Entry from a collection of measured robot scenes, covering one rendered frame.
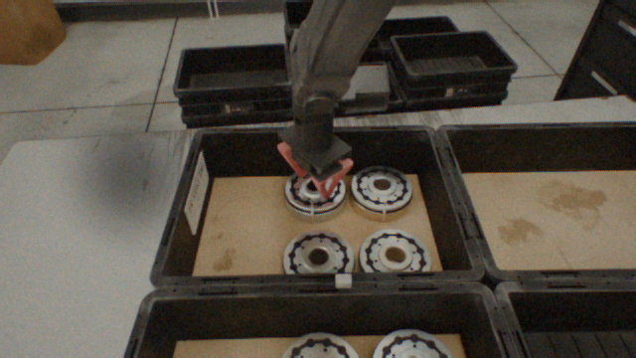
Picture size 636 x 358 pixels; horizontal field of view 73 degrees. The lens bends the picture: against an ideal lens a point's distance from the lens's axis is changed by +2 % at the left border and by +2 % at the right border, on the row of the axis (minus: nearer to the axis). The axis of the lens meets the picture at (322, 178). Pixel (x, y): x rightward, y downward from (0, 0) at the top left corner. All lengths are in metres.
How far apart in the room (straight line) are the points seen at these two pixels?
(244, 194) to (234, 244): 0.11
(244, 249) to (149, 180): 0.41
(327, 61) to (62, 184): 0.79
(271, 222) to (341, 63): 0.34
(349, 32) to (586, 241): 0.54
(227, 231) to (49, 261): 0.38
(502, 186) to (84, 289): 0.76
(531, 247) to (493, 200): 0.10
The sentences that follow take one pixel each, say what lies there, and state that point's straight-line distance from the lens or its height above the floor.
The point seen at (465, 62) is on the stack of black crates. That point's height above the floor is 0.49.
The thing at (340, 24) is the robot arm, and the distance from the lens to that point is 0.37.
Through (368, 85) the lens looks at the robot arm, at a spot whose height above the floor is 1.07.
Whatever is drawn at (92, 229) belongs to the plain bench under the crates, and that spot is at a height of 0.70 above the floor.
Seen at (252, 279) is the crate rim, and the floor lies 0.93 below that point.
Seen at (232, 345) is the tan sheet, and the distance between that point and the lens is 0.59.
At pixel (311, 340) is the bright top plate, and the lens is 0.55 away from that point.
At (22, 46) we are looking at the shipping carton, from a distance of 3.23.
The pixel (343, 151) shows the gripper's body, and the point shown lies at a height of 0.96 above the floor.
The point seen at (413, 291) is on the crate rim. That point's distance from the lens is 0.51.
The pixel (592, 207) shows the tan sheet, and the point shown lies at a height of 0.83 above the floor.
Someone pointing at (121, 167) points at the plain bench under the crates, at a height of 0.70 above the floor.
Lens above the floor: 1.36
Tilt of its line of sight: 45 degrees down
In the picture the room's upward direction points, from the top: straight up
